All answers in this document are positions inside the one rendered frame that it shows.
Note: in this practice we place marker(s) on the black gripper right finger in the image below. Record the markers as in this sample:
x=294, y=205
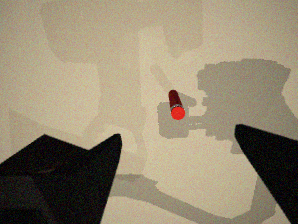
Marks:
x=275, y=160

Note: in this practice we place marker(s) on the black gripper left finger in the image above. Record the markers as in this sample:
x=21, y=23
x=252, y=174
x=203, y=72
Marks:
x=75, y=193

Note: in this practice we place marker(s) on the red peg with white band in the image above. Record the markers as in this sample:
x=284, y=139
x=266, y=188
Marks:
x=176, y=107

